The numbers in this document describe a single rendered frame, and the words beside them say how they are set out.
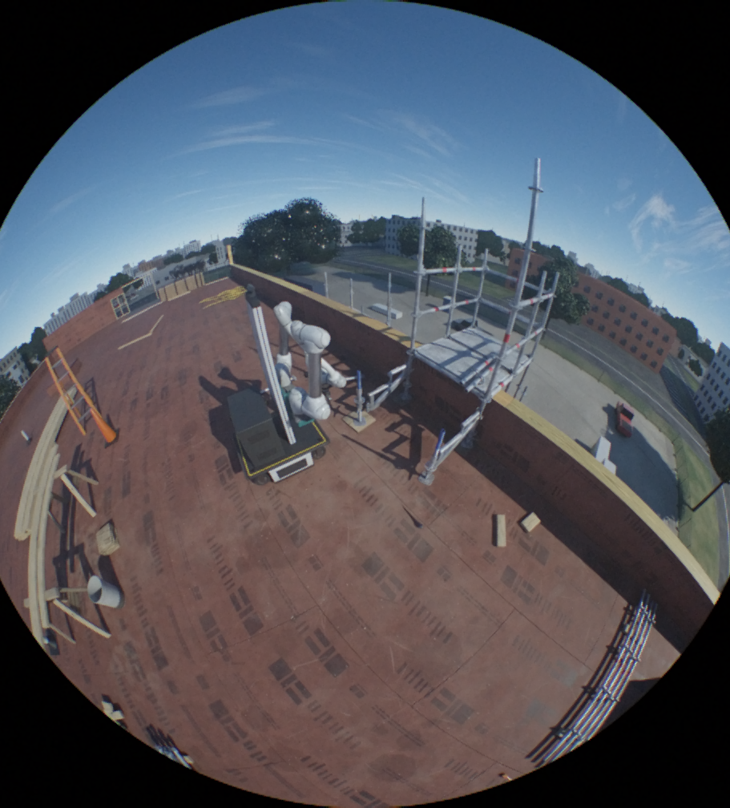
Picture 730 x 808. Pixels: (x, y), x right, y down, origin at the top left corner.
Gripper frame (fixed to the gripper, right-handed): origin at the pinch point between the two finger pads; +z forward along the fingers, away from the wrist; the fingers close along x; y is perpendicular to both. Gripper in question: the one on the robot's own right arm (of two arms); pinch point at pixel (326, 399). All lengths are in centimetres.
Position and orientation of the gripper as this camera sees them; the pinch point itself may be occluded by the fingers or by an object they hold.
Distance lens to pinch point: 241.5
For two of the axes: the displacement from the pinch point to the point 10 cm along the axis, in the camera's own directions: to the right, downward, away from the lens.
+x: 5.5, 5.6, -6.2
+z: 0.0, 7.4, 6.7
